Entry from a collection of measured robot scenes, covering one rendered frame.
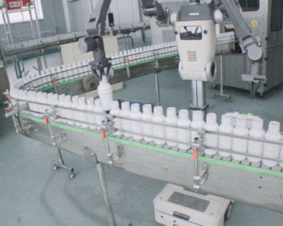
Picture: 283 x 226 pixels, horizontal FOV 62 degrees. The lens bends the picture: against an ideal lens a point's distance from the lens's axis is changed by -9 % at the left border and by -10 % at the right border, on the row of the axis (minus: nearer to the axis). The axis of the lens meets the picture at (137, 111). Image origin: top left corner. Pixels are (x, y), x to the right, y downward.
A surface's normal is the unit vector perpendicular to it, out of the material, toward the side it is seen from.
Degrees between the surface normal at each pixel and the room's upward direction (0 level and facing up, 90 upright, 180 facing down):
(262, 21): 90
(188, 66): 90
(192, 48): 90
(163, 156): 90
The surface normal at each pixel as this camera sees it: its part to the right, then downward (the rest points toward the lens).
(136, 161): -0.56, 0.36
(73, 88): 0.61, 0.22
